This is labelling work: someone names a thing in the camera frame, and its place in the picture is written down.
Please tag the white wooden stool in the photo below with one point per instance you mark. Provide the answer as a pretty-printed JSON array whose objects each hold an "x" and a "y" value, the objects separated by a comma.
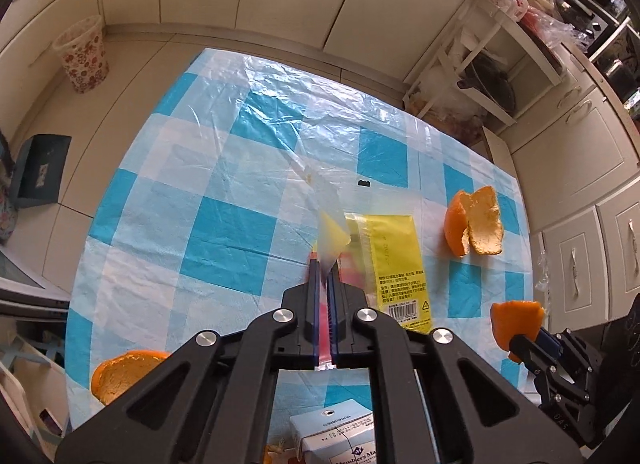
[{"x": 497, "y": 149}]

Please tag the white folding rack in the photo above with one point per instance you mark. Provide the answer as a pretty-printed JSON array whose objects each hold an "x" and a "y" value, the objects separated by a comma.
[{"x": 25, "y": 384}]

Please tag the floral wastebasket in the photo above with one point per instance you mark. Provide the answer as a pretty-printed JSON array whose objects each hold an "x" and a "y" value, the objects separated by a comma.
[{"x": 82, "y": 54}]

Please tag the blue white drink carton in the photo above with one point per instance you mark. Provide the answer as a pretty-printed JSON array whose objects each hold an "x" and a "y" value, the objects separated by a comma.
[{"x": 325, "y": 436}]

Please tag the clear plastic bag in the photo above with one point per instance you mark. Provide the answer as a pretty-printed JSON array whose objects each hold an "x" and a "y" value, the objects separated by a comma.
[{"x": 560, "y": 19}]

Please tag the lobed orange peel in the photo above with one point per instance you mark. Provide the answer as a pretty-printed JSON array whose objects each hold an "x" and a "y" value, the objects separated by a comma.
[{"x": 480, "y": 224}]

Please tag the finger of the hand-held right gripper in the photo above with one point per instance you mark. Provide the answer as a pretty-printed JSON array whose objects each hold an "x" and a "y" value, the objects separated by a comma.
[
  {"x": 522, "y": 349},
  {"x": 549, "y": 340}
]

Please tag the pink clear plastic wrapper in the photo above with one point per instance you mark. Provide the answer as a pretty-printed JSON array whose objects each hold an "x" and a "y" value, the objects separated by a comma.
[{"x": 326, "y": 329}]

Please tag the dark blue cardboard box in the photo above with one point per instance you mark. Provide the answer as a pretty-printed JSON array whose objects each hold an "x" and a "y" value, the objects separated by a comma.
[{"x": 40, "y": 169}]

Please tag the clear bag brown contents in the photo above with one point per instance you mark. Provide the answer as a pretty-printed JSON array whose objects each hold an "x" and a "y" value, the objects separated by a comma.
[{"x": 445, "y": 114}]

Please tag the yellow plastic packet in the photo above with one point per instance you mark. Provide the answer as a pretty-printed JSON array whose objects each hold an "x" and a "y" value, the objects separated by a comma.
[{"x": 395, "y": 254}]

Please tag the floral fabric bag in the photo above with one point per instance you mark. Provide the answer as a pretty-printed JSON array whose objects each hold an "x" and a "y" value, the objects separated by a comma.
[{"x": 9, "y": 194}]

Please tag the white shelf rack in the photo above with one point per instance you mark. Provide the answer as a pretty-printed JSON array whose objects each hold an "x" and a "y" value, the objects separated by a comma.
[{"x": 530, "y": 59}]

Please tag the black frying pan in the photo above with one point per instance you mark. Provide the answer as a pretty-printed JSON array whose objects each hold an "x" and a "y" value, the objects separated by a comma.
[{"x": 492, "y": 82}]

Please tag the blue checkered tablecloth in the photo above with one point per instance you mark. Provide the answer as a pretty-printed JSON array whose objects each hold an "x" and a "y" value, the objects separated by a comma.
[{"x": 225, "y": 224}]

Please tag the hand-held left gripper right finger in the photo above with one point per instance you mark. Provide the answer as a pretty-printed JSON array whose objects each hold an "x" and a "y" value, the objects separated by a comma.
[{"x": 336, "y": 316}]

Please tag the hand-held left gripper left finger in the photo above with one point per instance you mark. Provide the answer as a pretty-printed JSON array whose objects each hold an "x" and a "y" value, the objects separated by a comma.
[{"x": 314, "y": 314}]

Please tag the round orange peel half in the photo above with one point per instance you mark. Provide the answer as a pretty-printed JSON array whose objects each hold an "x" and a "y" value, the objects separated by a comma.
[{"x": 515, "y": 319}]

